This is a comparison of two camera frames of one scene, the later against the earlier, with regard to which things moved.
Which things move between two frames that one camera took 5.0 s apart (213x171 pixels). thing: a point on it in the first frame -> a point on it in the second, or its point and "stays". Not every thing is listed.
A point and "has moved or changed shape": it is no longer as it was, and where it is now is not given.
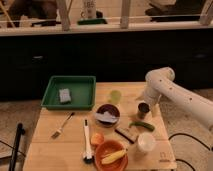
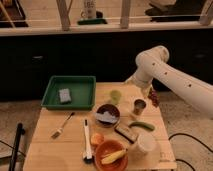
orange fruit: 97,139 stays
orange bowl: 107,147 stays
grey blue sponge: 65,96 stays
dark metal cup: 143,108 has moved or changed shape
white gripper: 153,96 -> 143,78
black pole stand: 20,132 stays
